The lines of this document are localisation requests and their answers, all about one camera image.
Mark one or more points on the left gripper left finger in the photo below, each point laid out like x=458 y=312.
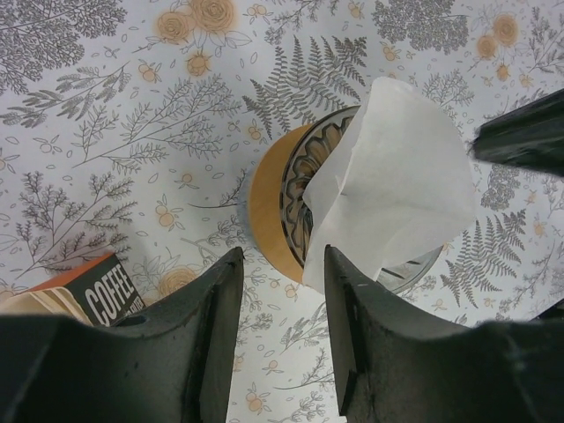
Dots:
x=170 y=362

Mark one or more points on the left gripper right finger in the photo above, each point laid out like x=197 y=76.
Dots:
x=394 y=362

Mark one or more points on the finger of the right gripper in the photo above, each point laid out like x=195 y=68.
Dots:
x=530 y=137

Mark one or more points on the coffee filter paper box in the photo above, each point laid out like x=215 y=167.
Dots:
x=97 y=293

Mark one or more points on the beige paper coffee filter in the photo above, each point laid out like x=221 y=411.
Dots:
x=397 y=186

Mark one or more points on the wooden dripper ring holder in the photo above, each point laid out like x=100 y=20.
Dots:
x=263 y=205

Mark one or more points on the glass measuring pitcher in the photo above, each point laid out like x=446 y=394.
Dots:
x=242 y=207

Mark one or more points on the floral patterned table mat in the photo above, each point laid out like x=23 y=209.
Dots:
x=132 y=126

